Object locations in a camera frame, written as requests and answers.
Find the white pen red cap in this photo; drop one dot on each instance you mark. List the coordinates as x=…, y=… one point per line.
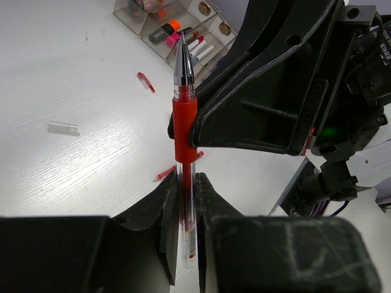
x=195, y=42

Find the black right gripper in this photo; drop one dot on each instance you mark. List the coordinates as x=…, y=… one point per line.
x=347, y=45

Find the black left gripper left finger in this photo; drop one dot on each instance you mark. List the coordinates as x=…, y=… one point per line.
x=135, y=251

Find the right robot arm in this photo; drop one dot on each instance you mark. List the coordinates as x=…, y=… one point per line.
x=304, y=75

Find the pink black highlighter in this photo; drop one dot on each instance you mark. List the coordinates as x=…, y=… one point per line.
x=174, y=38

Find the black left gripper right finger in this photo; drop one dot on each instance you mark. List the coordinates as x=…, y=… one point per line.
x=277, y=254

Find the clear pen cap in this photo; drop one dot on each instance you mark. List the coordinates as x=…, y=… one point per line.
x=63, y=129

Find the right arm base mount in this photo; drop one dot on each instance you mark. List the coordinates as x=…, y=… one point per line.
x=338, y=179

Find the white pen blue cap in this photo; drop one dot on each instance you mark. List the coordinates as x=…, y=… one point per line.
x=203, y=54

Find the orange black highlighter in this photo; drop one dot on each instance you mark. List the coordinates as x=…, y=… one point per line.
x=164, y=31

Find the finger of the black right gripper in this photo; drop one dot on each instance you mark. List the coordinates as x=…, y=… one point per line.
x=232, y=103

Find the dark blue ballpoint pen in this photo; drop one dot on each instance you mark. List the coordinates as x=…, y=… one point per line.
x=216, y=64

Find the small red pen cap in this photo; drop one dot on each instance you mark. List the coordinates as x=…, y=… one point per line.
x=145, y=82

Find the red ballpoint pen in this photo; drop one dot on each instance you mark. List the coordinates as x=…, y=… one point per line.
x=184, y=112

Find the clear plastic organizer tray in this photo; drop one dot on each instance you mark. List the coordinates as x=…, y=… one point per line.
x=208, y=31

